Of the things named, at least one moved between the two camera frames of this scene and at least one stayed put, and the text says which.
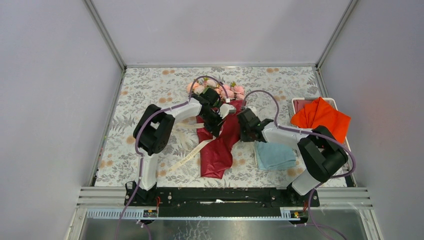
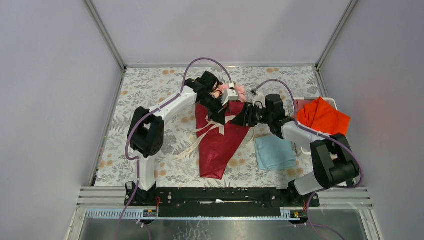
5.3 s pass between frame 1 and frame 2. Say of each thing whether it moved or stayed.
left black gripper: moved
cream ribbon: moved
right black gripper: moved
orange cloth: stayed
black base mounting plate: stayed
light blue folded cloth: stayed
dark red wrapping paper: stayed
